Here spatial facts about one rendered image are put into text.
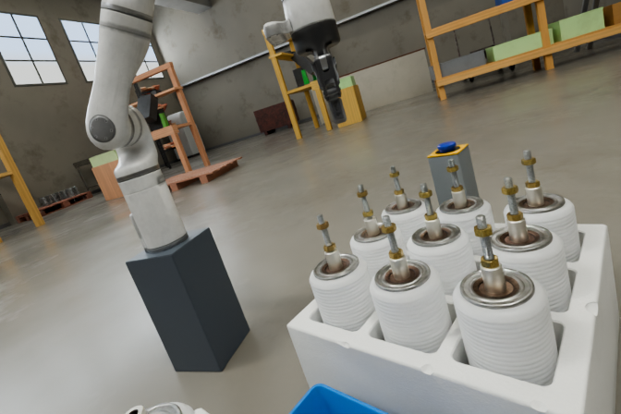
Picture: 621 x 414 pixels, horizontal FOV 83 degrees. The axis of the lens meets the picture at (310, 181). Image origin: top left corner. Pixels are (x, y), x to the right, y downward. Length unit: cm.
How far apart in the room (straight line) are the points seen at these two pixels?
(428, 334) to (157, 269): 57
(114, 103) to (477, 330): 72
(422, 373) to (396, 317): 7
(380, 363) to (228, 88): 1216
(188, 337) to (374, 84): 685
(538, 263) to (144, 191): 72
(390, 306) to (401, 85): 699
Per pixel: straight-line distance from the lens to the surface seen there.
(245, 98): 1223
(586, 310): 55
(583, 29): 565
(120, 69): 80
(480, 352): 47
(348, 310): 56
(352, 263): 57
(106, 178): 654
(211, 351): 90
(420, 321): 49
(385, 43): 1081
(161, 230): 84
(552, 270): 54
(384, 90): 741
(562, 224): 64
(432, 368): 48
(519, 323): 44
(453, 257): 57
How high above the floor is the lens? 51
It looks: 12 degrees down
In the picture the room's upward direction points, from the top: 18 degrees counter-clockwise
